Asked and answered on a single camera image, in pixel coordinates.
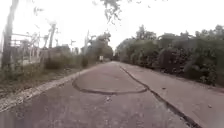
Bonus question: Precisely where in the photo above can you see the group of trees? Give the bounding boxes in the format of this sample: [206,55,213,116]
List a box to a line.
[81,31,114,64]

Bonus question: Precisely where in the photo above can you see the grey asphalt road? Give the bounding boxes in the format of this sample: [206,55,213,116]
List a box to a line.
[0,60,224,128]

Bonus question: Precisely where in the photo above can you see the low green bushes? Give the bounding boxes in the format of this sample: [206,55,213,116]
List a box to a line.
[43,44,91,71]

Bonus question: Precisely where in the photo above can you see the overhanging tree branch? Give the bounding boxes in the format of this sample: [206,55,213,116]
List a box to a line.
[92,0,143,25]

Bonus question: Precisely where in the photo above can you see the row of green bushes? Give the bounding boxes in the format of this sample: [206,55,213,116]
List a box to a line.
[114,24,224,88]

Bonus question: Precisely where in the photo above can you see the pale stone kerb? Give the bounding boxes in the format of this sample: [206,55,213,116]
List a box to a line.
[0,65,101,114]

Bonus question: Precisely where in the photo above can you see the dry grass verge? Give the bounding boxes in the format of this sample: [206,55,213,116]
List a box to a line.
[0,63,98,99]

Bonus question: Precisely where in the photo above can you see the metal fence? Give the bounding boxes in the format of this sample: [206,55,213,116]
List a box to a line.
[0,31,46,66]

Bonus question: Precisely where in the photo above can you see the bare tree trunk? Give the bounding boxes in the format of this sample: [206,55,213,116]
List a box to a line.
[0,0,20,73]

